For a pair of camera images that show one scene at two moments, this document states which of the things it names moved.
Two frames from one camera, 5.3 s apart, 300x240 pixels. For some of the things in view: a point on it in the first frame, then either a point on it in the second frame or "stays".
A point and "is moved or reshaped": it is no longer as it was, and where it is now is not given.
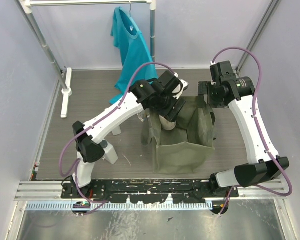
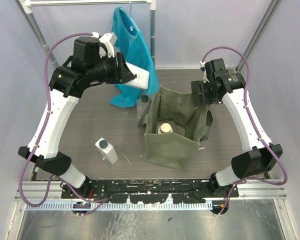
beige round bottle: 167,124 → 165,128
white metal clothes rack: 27,5 stays
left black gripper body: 175,113 → 119,69
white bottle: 110,153 stays
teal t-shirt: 133,53 stays
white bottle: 117,131 → 142,81
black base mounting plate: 185,191 stays
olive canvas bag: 183,149 is moved or reshaped
